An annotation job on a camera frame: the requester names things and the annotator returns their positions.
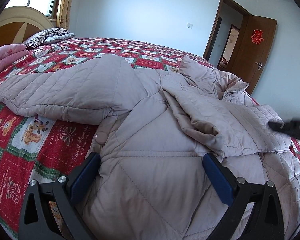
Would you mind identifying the light pink quilted jacket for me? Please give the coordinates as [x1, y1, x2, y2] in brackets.
[0, 55, 300, 239]

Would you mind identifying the striped grey pillow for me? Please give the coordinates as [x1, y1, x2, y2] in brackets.
[23, 28, 76, 48]

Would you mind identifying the silver door handle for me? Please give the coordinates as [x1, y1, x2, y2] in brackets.
[256, 62, 263, 70]

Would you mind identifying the red paper door decoration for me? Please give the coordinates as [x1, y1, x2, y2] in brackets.
[251, 29, 264, 44]

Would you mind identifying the dark wooden door frame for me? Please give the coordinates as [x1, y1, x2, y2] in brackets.
[203, 0, 251, 71]

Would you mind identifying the red christmas patterned bedspread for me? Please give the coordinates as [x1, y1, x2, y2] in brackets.
[0, 38, 300, 239]

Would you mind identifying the white wall switch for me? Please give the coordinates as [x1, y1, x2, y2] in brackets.
[187, 23, 193, 29]

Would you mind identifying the beige wooden headboard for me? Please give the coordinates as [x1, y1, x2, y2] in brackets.
[0, 6, 53, 47]

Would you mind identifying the pink folded blanket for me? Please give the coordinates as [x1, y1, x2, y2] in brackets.
[0, 44, 28, 73]

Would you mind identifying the yellow curtain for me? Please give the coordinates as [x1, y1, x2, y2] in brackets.
[56, 0, 72, 30]

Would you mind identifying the brown wooden door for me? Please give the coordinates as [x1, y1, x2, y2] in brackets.
[230, 16, 277, 94]

